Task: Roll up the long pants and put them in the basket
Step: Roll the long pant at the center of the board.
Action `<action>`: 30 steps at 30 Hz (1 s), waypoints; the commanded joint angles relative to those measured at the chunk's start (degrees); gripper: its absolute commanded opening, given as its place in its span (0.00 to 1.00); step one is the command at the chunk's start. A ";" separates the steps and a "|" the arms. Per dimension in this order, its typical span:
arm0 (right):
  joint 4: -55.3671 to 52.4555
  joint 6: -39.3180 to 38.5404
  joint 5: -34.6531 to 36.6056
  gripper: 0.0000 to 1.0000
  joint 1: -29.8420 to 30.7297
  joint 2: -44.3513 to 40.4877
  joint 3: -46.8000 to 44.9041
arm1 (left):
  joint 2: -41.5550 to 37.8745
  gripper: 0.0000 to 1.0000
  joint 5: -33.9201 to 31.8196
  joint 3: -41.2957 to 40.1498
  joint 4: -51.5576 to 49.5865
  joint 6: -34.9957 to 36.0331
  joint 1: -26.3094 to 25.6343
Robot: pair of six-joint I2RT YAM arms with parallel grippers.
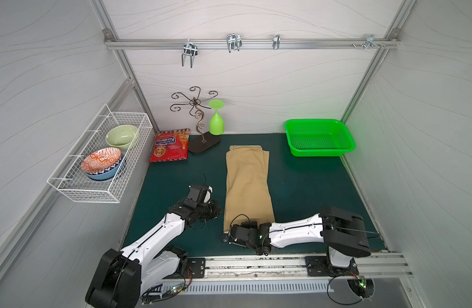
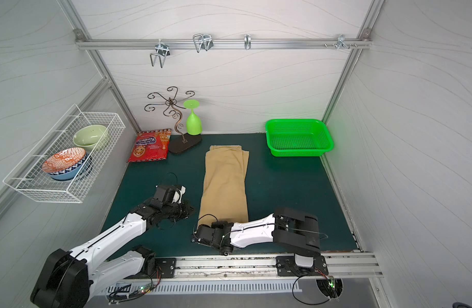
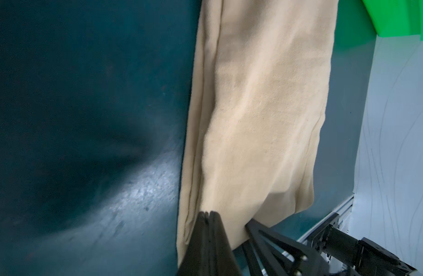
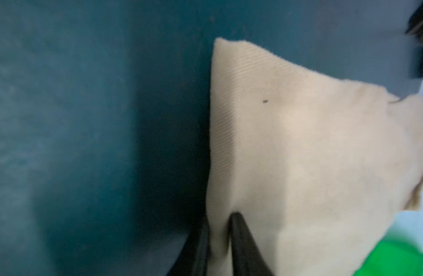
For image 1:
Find tan long pants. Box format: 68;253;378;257
223;145;275;233

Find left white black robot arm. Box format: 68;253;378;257
85;184;221;307

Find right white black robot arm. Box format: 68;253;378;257
222;206;371;277

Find dark metal scroll stand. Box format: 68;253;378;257
170;86;221;155

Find white vent grille strip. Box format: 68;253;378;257
182;279;334;295

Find red snack bag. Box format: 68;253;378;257
149;128;191;162

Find dark green table mat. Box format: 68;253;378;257
124;133;385;252

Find green plastic goblet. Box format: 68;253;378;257
209;100;224;136

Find light green ceramic bowl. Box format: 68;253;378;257
105;124;138;153

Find orange blue patterned bowl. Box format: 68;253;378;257
80;147;122;181

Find green plastic basket tray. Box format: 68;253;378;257
285;119;355;157

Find double prong metal hook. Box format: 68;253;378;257
182;42;198;68

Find metal clip hook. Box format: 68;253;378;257
226;33;242;53

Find right end metal hook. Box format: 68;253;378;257
352;35;386;51

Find left black mount plate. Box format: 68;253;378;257
185;257;206;279

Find black mount plate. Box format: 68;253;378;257
185;257;206;279
305;255;359;277

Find right black mount plate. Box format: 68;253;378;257
305;255;359;277

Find left cable bundle with board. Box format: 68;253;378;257
139;265;193;305

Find white wire wall basket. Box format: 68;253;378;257
47;106;153;204

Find right black cable with board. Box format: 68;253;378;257
326;271;375;307

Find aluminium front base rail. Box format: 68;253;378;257
177;252;414;282

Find aluminium top rail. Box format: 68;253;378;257
105;38;401;51

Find small metal bracket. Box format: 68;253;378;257
273;34;280;50

